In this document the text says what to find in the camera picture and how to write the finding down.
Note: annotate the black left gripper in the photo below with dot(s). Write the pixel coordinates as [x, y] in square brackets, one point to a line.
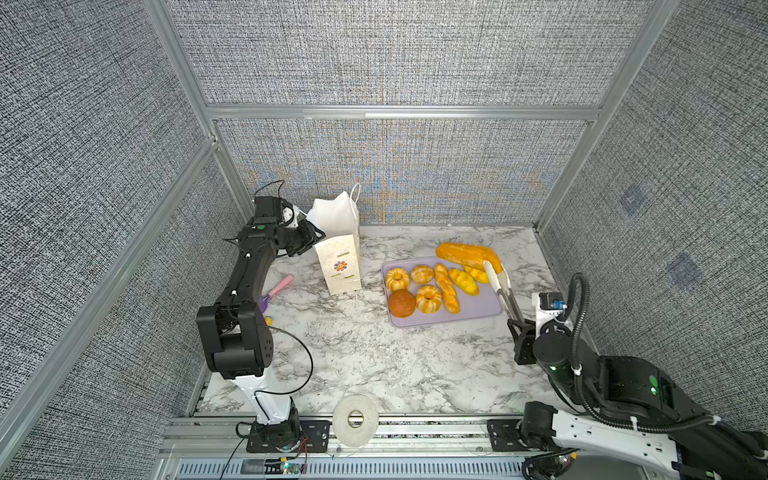
[306, 229]

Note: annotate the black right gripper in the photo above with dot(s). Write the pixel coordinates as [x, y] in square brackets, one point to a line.
[525, 341]

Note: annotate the white tape roll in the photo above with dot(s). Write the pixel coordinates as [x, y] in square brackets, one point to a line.
[355, 420]

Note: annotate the orange brown fake bread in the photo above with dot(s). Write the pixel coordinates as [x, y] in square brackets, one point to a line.
[401, 303]

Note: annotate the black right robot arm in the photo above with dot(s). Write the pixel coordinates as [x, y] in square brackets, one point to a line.
[622, 407]

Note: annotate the long orange fake baguette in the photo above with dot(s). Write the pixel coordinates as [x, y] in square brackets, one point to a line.
[450, 299]

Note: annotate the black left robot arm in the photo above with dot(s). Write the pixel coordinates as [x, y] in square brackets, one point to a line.
[236, 340]

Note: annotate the purple toy garden fork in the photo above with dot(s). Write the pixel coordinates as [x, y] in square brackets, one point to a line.
[264, 300]

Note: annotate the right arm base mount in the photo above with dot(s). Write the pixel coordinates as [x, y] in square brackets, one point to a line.
[533, 433]

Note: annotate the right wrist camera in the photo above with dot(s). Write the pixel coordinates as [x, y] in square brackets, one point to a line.
[547, 307]

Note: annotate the yellow ridged fake loaf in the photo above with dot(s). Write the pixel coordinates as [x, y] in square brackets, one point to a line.
[478, 275]

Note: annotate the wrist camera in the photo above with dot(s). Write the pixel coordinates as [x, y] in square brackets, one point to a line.
[547, 307]
[274, 210]

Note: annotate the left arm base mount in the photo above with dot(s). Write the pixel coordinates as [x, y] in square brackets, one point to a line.
[288, 438]

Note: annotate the pale yellow fake bun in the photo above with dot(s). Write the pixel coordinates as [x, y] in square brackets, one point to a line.
[422, 274]

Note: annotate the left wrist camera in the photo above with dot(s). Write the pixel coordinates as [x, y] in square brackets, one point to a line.
[274, 210]

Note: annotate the white printed paper bag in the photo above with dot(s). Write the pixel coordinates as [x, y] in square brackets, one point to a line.
[339, 251]

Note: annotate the yellow bundt fake bread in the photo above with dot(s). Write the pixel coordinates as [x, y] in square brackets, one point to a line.
[397, 279]

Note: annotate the lilac plastic tray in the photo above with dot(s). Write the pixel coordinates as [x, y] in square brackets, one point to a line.
[484, 304]

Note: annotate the large golden fake loaf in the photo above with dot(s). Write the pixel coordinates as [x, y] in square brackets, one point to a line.
[473, 256]

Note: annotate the aluminium front rail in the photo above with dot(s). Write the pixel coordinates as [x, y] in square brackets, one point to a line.
[408, 447]

